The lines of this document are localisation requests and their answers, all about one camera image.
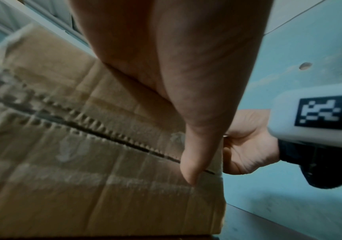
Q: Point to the person's left hand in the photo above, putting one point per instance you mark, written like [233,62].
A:
[174,58]

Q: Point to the person's right hand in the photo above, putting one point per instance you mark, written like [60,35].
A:
[248,145]

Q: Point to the brown cardboard box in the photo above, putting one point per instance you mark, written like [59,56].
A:
[85,164]

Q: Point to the white marker cube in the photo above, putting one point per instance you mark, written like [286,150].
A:
[286,117]

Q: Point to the black right wristband, marker tiles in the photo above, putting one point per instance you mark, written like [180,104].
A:
[325,168]

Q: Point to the white metal shelf rack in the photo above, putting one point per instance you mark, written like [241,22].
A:
[40,14]

